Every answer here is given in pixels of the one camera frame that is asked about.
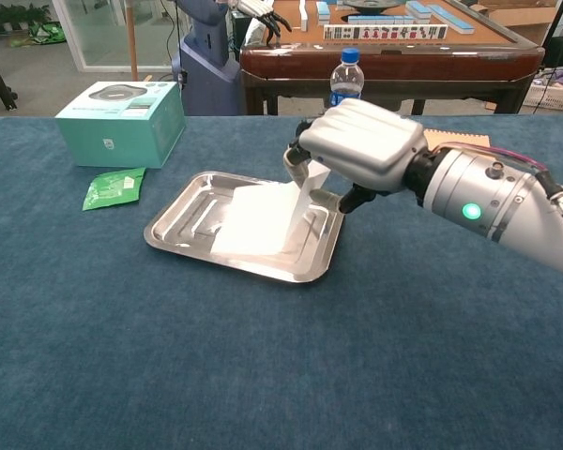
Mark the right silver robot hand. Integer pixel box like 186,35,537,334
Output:
282,97,429,215

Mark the white cloth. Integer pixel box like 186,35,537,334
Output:
209,161,332,258

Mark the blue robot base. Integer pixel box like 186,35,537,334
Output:
171,0,245,116

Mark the silver metal tray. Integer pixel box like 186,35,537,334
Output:
143,171,347,285

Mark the blue capped drink bottle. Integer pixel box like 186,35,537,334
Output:
328,47,365,109

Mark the brown spiral notebook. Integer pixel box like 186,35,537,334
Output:
423,128,492,154

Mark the face-up mahjong tile row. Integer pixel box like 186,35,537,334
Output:
323,22,449,42

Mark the brown mahjong table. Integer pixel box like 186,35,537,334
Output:
238,0,546,116

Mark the black-fingered background robot hand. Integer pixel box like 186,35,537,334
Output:
227,0,293,48

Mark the white plastic basket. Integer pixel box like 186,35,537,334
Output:
523,69,563,113

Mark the teal product box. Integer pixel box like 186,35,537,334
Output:
54,81,188,170

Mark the wooden pole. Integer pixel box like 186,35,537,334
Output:
125,0,140,82

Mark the green foil packet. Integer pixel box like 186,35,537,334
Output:
82,167,147,212

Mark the blue felt table mat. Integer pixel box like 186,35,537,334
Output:
0,114,563,450

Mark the green bag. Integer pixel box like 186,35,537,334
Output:
27,22,68,46

